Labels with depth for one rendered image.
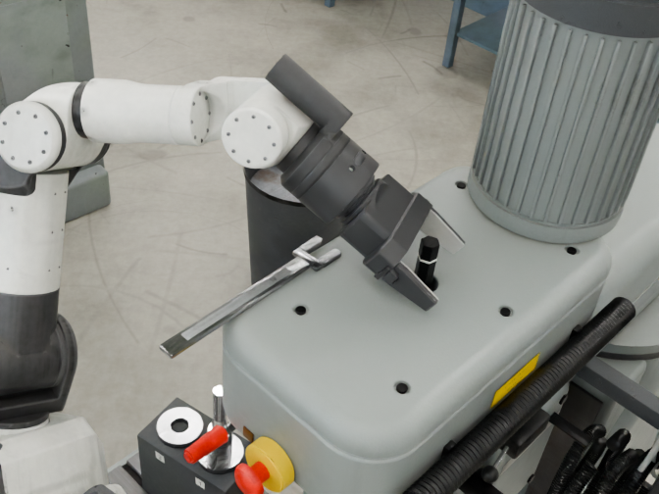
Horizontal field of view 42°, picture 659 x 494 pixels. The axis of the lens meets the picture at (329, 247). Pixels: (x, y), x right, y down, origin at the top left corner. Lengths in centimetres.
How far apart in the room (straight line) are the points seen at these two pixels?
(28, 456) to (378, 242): 48
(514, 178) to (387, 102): 396
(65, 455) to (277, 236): 225
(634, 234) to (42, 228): 84
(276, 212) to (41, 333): 218
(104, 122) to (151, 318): 262
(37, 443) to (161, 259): 276
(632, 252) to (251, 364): 66
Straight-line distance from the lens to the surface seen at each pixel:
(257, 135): 88
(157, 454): 174
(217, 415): 159
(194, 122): 94
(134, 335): 350
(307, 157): 89
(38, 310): 106
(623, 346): 148
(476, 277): 100
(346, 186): 89
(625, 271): 131
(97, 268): 380
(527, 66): 98
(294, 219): 318
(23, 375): 108
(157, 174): 430
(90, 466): 114
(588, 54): 95
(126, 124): 96
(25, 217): 103
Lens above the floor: 255
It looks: 41 degrees down
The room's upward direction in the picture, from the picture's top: 6 degrees clockwise
